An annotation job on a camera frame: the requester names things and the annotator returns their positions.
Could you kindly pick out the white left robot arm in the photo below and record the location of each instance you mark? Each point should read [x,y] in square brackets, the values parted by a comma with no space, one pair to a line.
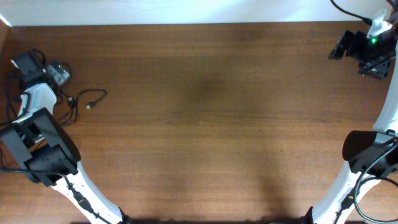
[37,141]

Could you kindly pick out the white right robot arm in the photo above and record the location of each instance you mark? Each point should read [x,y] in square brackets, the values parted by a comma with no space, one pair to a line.
[369,156]

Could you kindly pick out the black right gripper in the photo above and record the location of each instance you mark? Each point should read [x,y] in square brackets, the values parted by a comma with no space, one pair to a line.
[376,70]

